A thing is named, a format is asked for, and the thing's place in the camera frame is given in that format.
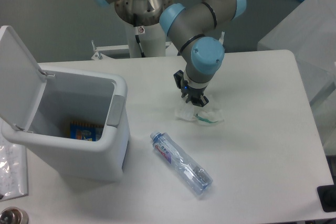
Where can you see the round metal connector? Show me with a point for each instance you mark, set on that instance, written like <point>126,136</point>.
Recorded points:
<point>14,215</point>

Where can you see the clear plastic document sleeve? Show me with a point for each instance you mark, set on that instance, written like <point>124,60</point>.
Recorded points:
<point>14,178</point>

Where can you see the clear plastic water bottle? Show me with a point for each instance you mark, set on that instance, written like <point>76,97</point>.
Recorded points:
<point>195,176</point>

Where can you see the white plastic wrapper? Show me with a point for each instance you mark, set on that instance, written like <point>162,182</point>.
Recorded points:
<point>210,114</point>

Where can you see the white open trash can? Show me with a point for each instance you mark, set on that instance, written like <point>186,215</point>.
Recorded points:
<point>39,103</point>

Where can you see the black device at edge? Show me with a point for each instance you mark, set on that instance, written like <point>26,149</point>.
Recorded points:
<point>326,195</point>

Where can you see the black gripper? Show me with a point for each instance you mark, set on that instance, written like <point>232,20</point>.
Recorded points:
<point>193,90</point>

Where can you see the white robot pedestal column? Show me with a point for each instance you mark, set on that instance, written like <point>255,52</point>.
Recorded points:
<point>145,41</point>

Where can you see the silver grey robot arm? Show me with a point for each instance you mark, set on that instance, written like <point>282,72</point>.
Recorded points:
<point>150,22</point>

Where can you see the white pedestal base frame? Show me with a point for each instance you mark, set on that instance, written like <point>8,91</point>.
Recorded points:
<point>122,51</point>

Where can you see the blue yellow snack packet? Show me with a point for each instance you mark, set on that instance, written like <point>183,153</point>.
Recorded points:
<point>85,131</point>

